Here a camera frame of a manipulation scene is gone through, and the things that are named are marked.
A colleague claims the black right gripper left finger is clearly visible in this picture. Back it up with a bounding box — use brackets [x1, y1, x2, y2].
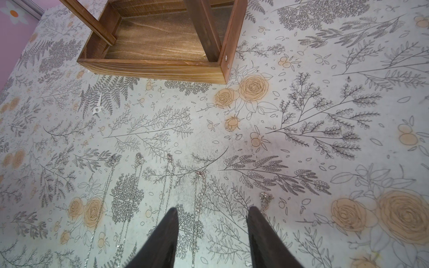
[126, 207, 179, 268]

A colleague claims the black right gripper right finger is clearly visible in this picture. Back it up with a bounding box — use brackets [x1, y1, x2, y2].
[246, 206, 303, 268]

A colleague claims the silver necklace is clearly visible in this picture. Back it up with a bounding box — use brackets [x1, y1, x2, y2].
[154, 153, 175, 228]
[259, 191, 274, 215]
[83, 153, 121, 268]
[112, 152, 146, 268]

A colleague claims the silver necklace chain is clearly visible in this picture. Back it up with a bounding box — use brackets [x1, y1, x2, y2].
[190, 170, 207, 268]

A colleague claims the wooden jewelry display stand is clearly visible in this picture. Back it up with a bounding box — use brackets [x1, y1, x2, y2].
[64, 0, 248, 84]

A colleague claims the aluminium corner post left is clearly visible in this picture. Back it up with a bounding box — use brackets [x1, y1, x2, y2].
[12, 0, 45, 20]

